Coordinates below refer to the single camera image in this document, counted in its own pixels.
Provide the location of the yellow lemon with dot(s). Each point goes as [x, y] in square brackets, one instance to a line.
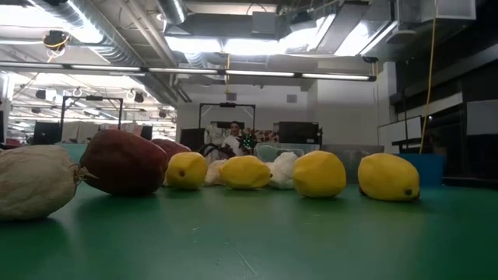
[245, 173]
[389, 177]
[186, 171]
[319, 175]

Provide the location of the black box cabinet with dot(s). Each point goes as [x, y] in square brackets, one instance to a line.
[299, 133]

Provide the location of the whiteboard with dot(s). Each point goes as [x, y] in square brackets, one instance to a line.
[400, 132]

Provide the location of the black yellow ceiling reel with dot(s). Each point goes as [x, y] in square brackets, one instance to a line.
[55, 40]

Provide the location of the person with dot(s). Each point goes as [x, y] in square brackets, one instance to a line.
[234, 141]

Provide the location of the black monitor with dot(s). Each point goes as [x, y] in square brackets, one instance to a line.
[46, 133]
[192, 140]

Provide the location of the long LED light bar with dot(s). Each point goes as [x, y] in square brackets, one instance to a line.
[186, 71]

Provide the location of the teal plastic basket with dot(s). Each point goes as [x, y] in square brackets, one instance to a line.
[72, 151]

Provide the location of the blue plastic basket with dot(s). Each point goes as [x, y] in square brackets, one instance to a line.
[432, 169]

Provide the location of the dark red apple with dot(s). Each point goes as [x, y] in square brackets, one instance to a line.
[124, 163]

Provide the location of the red apple with yellow patch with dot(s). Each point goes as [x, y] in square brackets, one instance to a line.
[171, 147]

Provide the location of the silver ventilation duct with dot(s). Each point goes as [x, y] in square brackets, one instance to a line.
[171, 9]

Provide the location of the bright white garlic bulb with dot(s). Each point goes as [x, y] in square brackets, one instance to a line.
[283, 167]

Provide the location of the green table mat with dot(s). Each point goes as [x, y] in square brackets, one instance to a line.
[249, 241]

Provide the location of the black background gantry frame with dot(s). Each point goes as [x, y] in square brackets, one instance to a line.
[227, 104]
[91, 98]

